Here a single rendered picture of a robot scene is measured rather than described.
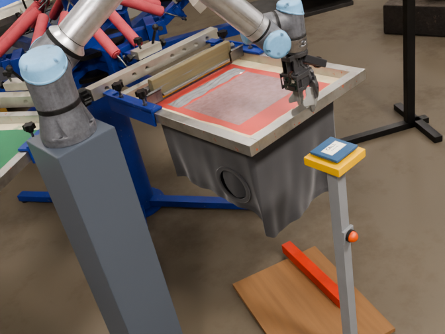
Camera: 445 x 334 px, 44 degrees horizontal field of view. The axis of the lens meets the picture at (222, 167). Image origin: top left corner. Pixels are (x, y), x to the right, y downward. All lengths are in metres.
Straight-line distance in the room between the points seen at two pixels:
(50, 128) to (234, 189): 0.75
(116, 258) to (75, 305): 1.20
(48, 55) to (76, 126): 0.19
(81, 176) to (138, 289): 0.45
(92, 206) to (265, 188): 0.63
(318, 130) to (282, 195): 0.27
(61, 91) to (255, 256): 1.59
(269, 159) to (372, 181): 1.40
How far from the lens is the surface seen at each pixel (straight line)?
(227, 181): 1.98
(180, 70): 2.16
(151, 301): 1.84
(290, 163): 1.95
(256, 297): 2.54
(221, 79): 2.21
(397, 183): 3.15
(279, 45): 1.51
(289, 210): 2.05
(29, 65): 1.45
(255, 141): 1.65
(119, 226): 1.63
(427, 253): 2.73
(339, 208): 1.75
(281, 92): 2.01
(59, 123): 1.47
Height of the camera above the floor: 1.84
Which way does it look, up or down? 32 degrees down
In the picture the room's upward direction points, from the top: 12 degrees counter-clockwise
